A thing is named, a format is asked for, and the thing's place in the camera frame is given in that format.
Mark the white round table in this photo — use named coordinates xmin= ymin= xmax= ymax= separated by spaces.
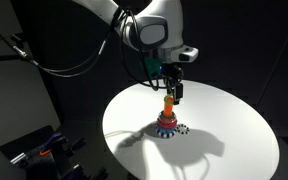
xmin=103 ymin=80 xmax=280 ymax=180

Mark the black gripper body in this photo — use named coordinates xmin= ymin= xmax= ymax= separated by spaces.
xmin=159 ymin=63 xmax=184 ymax=88

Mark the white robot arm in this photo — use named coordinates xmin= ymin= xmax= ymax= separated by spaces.
xmin=72 ymin=0 xmax=199 ymax=104

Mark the blue ring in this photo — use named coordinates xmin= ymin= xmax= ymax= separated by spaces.
xmin=155 ymin=122 xmax=178 ymax=136

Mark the black clamp stand equipment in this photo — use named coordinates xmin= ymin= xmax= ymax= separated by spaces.
xmin=0 ymin=126 xmax=108 ymax=180

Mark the red ring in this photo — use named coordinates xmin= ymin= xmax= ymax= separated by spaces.
xmin=156 ymin=114 xmax=179 ymax=130

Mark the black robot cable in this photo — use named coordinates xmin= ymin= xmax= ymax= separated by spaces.
xmin=0 ymin=8 xmax=172 ymax=92

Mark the orange stacking stand post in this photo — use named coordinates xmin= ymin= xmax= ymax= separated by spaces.
xmin=163 ymin=101 xmax=173 ymax=117

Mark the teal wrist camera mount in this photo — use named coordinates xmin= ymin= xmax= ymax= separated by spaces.
xmin=140 ymin=57 xmax=162 ymax=79

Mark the dark green ring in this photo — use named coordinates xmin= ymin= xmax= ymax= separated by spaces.
xmin=159 ymin=111 xmax=177 ymax=120

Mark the small black white ring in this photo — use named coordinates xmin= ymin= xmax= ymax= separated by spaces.
xmin=177 ymin=124 xmax=191 ymax=135

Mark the black white striped base ring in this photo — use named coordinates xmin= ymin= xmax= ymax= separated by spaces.
xmin=155 ymin=129 xmax=177 ymax=140

